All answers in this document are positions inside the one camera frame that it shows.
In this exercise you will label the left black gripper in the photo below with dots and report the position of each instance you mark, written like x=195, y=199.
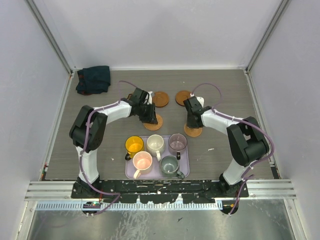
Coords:
x=150, y=118

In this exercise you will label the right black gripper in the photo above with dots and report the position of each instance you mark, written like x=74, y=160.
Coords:
x=190, y=124

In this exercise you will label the woven rattan coaster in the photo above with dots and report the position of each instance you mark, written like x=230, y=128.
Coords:
x=154, y=127
x=192, y=132

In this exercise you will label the brown wooden coaster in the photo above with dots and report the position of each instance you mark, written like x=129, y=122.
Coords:
x=160, y=99
x=181, y=96

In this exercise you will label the purple glass mug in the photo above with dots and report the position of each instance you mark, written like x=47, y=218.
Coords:
x=177, y=144

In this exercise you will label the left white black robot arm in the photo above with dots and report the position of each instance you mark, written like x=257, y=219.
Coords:
x=88, y=129

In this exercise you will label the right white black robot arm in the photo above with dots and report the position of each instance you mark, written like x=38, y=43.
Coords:
x=247, y=141

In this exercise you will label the white ceramic mug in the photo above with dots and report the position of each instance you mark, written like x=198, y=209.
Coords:
x=155, y=145

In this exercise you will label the yellow glass mug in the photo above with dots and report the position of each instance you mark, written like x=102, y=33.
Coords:
x=133, y=145

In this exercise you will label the pink ceramic mug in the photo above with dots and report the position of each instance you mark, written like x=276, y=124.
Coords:
x=143, y=164

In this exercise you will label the lilac plastic tray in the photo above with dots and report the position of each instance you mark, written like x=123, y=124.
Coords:
x=156, y=172

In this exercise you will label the grey ceramic mug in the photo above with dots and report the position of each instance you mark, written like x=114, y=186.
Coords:
x=170, y=167

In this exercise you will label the dark blue folded cloth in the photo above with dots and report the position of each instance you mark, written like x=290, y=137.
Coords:
x=93, y=80

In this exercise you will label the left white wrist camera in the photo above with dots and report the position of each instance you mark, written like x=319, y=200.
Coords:
x=149, y=98

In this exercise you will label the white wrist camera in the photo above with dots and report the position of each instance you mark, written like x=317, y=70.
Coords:
x=149, y=98
x=199, y=99

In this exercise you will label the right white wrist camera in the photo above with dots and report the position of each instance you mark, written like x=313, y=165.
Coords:
x=199, y=99

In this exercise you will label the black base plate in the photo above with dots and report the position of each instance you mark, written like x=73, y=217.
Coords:
x=155, y=191

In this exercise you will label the aluminium front rail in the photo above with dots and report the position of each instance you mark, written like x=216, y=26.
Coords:
x=253, y=189

